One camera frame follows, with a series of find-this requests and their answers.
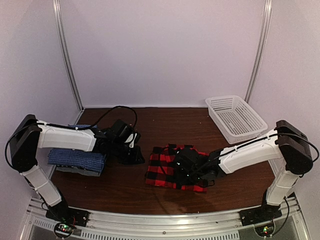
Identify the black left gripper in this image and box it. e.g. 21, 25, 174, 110
110, 139, 145, 165

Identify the red black plaid shirt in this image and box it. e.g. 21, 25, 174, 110
145, 143, 207, 193

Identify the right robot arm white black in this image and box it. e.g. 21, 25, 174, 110
173, 120, 315, 221

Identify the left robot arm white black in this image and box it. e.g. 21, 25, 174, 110
4, 114, 145, 222

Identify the blue checked folded shirt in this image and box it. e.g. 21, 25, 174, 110
47, 123, 106, 173

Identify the grey folded shirt underneath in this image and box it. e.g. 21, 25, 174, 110
55, 166, 101, 177

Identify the white plastic basket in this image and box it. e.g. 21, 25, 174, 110
205, 95, 268, 145

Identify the right circuit board with LEDs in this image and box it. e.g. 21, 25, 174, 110
254, 223, 275, 238

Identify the circuit board with leds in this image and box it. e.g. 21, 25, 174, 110
53, 222, 75, 238
254, 223, 275, 238

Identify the left circuit board with LEDs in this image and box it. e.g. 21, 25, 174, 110
53, 222, 75, 238

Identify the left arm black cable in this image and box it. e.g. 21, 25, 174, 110
4, 105, 138, 171

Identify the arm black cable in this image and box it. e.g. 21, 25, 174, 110
4, 105, 138, 171
189, 132, 315, 236

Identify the front aluminium frame rail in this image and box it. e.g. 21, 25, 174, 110
19, 197, 311, 240

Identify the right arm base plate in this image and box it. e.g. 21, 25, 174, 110
239, 204, 282, 226

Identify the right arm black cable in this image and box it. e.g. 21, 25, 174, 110
189, 132, 315, 236

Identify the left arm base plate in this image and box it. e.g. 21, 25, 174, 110
45, 207, 89, 227

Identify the left aluminium corner post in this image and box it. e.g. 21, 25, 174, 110
52, 0, 84, 112

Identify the aluminium corner post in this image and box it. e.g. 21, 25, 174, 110
52, 0, 84, 112
244, 0, 273, 103

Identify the right aluminium corner post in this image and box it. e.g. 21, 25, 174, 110
244, 0, 273, 103

